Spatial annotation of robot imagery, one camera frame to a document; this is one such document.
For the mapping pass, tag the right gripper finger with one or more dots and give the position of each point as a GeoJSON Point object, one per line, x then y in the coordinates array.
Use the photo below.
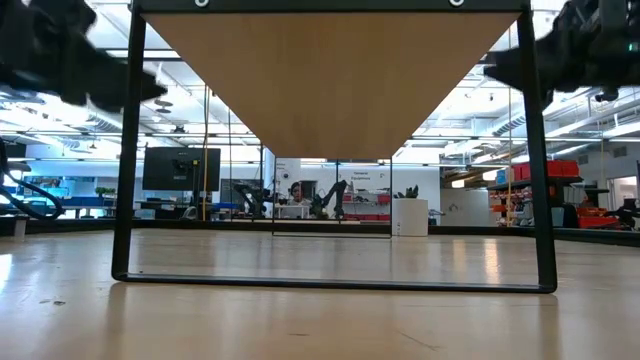
{"type": "Point", "coordinates": [505, 70]}

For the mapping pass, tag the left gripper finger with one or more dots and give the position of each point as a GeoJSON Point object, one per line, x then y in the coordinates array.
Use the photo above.
{"type": "Point", "coordinates": [112, 87]}

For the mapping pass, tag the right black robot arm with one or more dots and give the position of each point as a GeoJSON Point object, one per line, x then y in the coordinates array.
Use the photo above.
{"type": "Point", "coordinates": [632, 30]}

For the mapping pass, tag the black background robot arm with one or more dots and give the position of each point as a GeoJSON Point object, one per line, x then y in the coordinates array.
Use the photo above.
{"type": "Point", "coordinates": [332, 195]}
{"type": "Point", "coordinates": [250, 197]}

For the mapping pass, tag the black ceiling disc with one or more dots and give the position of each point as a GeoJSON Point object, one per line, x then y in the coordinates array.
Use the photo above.
{"type": "Point", "coordinates": [163, 105]}

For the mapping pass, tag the black monitor screen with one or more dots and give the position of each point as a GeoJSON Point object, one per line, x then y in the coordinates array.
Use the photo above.
{"type": "Point", "coordinates": [170, 167]}

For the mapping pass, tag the red storage bin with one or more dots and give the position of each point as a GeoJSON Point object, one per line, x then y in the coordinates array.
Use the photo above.
{"type": "Point", "coordinates": [562, 169]}
{"type": "Point", "coordinates": [522, 172]}
{"type": "Point", "coordinates": [597, 220]}

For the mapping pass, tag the small green plants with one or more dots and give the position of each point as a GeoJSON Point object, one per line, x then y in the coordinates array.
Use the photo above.
{"type": "Point", "coordinates": [105, 191]}

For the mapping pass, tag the black storage rack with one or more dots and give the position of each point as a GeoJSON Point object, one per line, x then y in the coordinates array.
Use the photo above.
{"type": "Point", "coordinates": [565, 195]}

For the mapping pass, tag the dark chalkboard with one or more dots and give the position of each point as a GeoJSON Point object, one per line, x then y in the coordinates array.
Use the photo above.
{"type": "Point", "coordinates": [230, 187]}

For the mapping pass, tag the dark green plant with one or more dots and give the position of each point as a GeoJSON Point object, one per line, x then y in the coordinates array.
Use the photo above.
{"type": "Point", "coordinates": [409, 193]}

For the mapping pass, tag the white planter box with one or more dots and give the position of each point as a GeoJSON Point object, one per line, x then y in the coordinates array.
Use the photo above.
{"type": "Point", "coordinates": [410, 217]}

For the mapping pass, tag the seated person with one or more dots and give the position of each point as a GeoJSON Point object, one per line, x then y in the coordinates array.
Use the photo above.
{"type": "Point", "coordinates": [297, 196]}

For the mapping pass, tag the white laptop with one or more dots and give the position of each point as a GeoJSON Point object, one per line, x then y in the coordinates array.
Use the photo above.
{"type": "Point", "coordinates": [292, 212]}

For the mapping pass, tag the black ceiling camera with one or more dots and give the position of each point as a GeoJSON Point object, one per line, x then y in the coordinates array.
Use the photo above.
{"type": "Point", "coordinates": [607, 96]}

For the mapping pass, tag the black table edge rail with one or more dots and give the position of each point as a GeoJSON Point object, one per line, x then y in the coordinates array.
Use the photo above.
{"type": "Point", "coordinates": [475, 230]}

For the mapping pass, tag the white short post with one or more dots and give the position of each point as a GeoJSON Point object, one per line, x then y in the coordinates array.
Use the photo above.
{"type": "Point", "coordinates": [20, 227]}

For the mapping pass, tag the wooden shelf with black frame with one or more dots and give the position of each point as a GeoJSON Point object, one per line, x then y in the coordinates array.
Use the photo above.
{"type": "Point", "coordinates": [330, 75]}

